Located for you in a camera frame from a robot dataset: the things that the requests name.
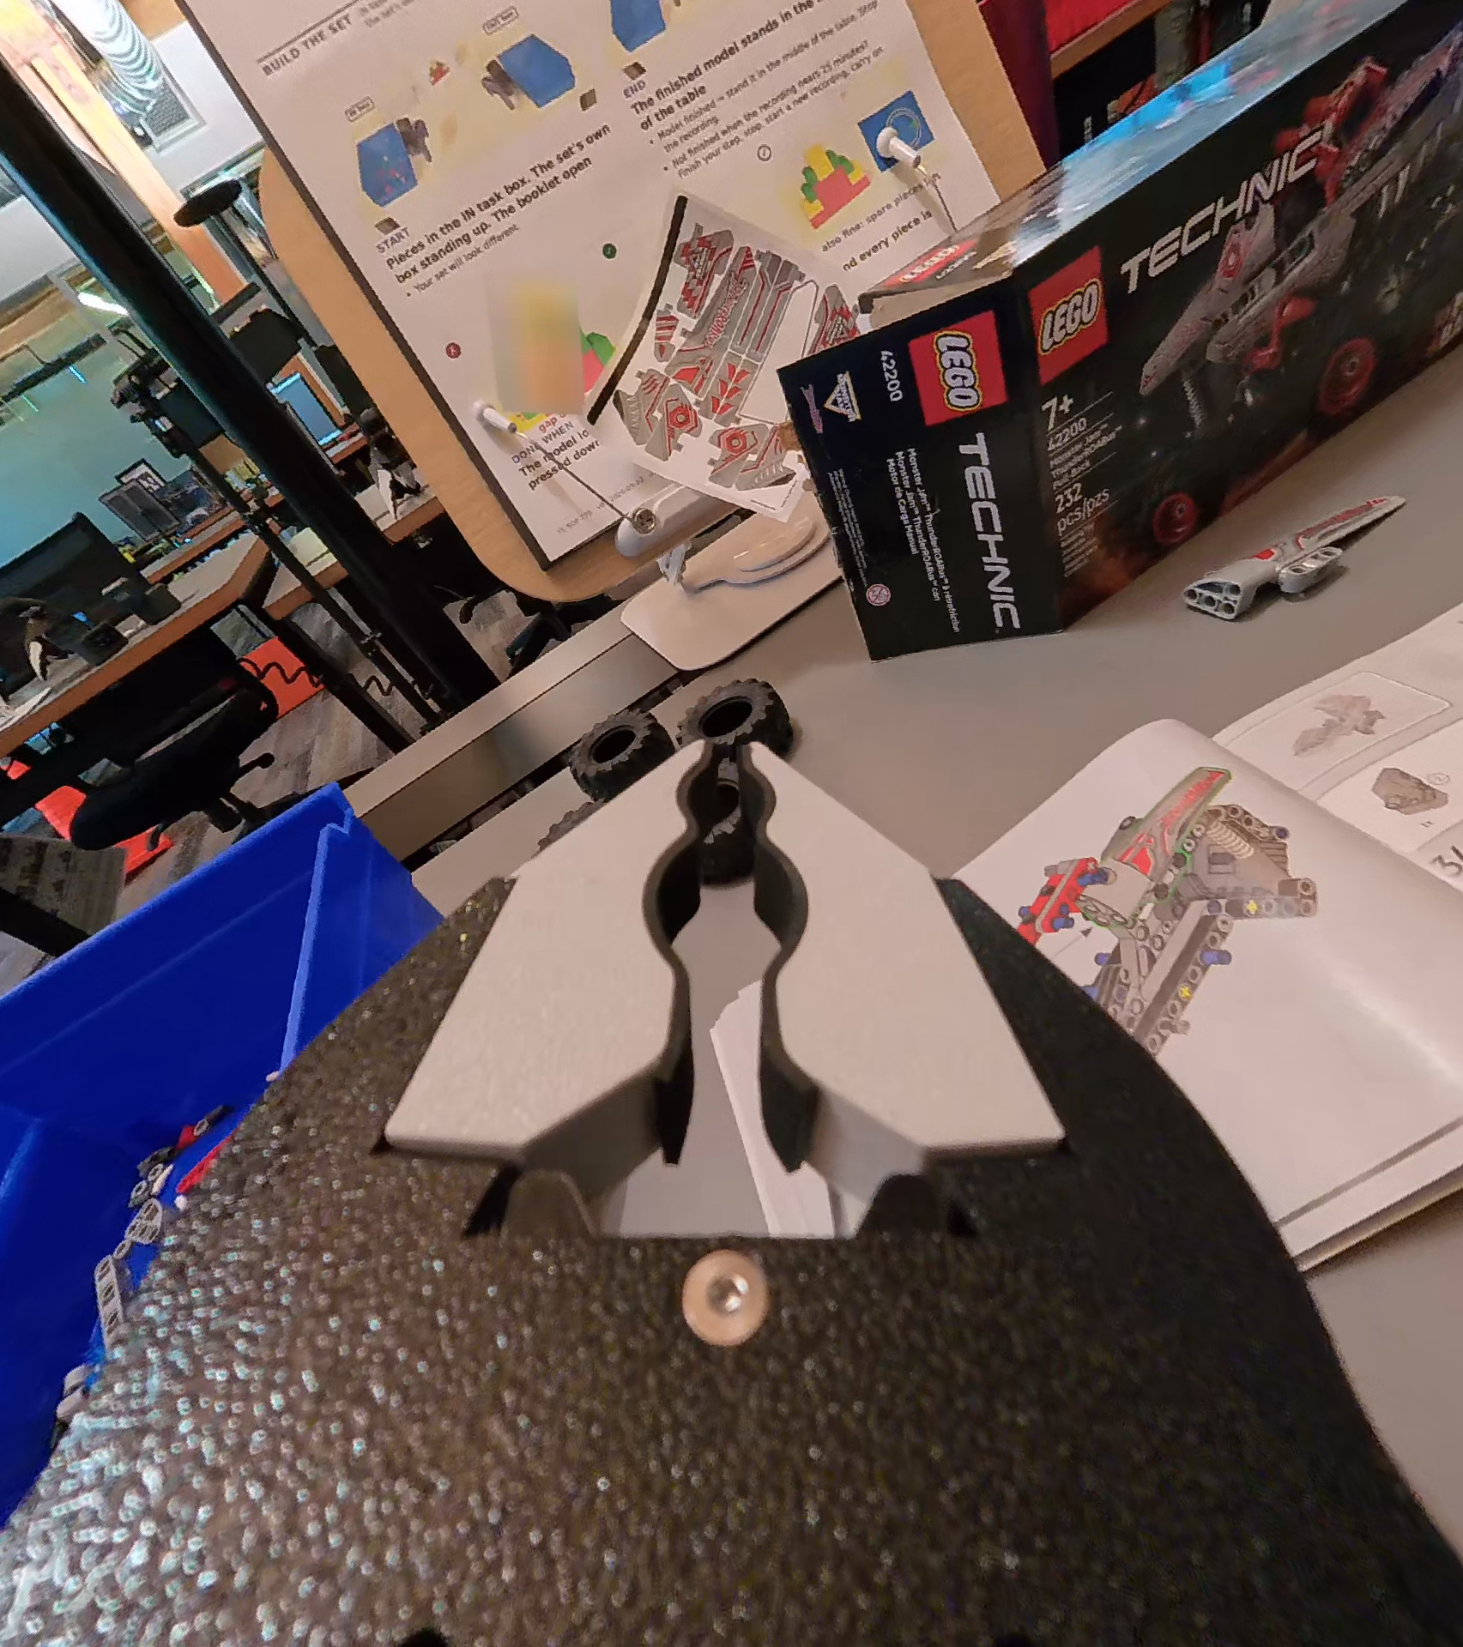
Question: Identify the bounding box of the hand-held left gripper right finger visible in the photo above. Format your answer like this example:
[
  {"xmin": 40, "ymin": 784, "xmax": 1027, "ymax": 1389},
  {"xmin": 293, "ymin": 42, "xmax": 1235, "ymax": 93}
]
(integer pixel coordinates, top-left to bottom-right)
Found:
[{"xmin": 739, "ymin": 743, "xmax": 1071, "ymax": 1236}]

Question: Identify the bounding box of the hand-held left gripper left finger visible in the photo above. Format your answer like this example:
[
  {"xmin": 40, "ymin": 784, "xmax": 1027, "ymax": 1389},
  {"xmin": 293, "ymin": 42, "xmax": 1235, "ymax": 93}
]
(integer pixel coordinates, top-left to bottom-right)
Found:
[{"xmin": 382, "ymin": 743, "xmax": 737, "ymax": 1236}]

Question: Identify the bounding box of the white instruction booklet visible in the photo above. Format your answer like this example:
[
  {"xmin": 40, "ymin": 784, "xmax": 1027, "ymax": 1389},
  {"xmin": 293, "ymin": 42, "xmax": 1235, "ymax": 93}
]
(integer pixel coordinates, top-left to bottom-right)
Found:
[{"xmin": 707, "ymin": 549, "xmax": 1463, "ymax": 1274}]

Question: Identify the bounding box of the pile of small toy parts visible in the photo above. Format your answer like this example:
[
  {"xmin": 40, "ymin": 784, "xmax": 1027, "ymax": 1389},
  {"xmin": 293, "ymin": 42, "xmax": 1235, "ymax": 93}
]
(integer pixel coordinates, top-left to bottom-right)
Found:
[{"xmin": 58, "ymin": 1101, "xmax": 232, "ymax": 1423}]

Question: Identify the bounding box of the white board stand base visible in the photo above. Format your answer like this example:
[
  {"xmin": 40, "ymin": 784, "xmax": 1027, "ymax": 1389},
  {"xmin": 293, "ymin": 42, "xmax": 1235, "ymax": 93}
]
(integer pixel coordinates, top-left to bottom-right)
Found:
[{"xmin": 612, "ymin": 498, "xmax": 844, "ymax": 672}]

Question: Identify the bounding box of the blue plastic parts bin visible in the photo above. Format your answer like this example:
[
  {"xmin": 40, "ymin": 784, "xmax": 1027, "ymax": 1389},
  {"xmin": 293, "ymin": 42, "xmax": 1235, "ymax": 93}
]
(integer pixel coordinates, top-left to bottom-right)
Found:
[{"xmin": 0, "ymin": 780, "xmax": 446, "ymax": 1566}]

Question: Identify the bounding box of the black office chair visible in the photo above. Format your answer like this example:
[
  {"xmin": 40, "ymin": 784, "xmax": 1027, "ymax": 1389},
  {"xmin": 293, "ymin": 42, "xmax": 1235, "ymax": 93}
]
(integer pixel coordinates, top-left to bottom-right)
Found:
[{"xmin": 67, "ymin": 639, "xmax": 285, "ymax": 850}]

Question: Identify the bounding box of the black toy set box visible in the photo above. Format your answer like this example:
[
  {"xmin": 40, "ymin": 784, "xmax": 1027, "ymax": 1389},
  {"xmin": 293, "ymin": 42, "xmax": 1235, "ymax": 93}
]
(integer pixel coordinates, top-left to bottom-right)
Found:
[{"xmin": 778, "ymin": 18, "xmax": 1463, "ymax": 665}]

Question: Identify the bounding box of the light wooden display board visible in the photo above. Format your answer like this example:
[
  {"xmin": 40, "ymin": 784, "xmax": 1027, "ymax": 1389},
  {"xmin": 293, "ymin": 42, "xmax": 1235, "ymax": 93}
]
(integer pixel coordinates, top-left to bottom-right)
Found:
[{"xmin": 254, "ymin": 0, "xmax": 1056, "ymax": 608}]

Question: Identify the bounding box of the background wooden table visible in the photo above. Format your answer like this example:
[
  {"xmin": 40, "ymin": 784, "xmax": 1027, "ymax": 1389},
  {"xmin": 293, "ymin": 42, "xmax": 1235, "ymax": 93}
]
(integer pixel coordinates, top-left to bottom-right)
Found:
[{"xmin": 0, "ymin": 498, "xmax": 453, "ymax": 823}]

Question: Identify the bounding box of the grey red toy panel piece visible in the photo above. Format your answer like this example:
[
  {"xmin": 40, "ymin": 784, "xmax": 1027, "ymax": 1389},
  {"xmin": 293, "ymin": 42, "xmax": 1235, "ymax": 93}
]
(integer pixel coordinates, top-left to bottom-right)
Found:
[{"xmin": 1181, "ymin": 498, "xmax": 1410, "ymax": 622}]

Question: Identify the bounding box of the black computer monitor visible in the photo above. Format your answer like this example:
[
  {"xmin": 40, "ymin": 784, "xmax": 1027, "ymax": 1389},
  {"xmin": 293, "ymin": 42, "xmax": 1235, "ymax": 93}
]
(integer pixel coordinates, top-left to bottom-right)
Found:
[{"xmin": 0, "ymin": 515, "xmax": 178, "ymax": 655}]

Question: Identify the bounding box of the red grey sticker sheet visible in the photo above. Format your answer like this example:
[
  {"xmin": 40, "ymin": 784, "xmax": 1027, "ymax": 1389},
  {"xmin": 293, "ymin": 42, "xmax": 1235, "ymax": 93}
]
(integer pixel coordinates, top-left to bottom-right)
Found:
[{"xmin": 584, "ymin": 195, "xmax": 862, "ymax": 526}]

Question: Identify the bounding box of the white printed instruction sheet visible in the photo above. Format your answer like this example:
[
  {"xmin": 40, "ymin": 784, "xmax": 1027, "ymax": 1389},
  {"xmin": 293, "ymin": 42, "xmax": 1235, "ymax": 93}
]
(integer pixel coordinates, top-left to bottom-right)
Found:
[{"xmin": 172, "ymin": 0, "xmax": 1049, "ymax": 575}]

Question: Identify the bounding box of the black partition post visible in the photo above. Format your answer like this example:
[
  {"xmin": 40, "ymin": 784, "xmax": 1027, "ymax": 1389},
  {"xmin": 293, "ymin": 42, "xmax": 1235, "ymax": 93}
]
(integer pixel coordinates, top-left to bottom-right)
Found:
[{"xmin": 0, "ymin": 14, "xmax": 457, "ymax": 756}]

